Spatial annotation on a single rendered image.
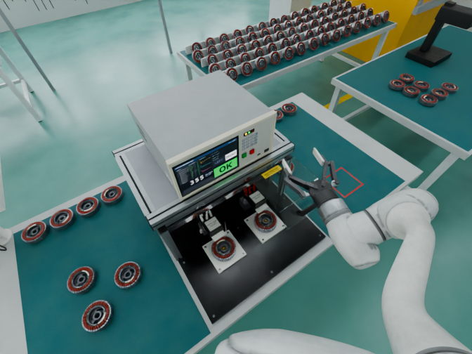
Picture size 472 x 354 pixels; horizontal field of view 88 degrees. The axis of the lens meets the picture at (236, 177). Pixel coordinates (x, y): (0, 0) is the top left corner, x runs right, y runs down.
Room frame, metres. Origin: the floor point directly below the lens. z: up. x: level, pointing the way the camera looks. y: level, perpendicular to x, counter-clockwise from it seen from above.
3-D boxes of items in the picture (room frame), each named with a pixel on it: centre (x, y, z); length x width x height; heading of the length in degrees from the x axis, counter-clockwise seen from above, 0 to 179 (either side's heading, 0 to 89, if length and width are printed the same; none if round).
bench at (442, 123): (1.96, -1.92, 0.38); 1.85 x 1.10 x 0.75; 123
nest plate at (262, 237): (0.57, -0.14, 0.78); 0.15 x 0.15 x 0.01; 33
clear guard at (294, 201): (0.62, -0.20, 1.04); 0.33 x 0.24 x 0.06; 33
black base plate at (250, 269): (0.51, -0.03, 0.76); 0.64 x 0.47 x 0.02; 123
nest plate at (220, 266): (0.44, 0.07, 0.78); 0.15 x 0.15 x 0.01; 33
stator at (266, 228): (0.57, -0.14, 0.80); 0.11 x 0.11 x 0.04
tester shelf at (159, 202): (0.77, 0.14, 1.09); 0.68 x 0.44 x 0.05; 123
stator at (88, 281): (0.33, 0.69, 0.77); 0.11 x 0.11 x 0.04
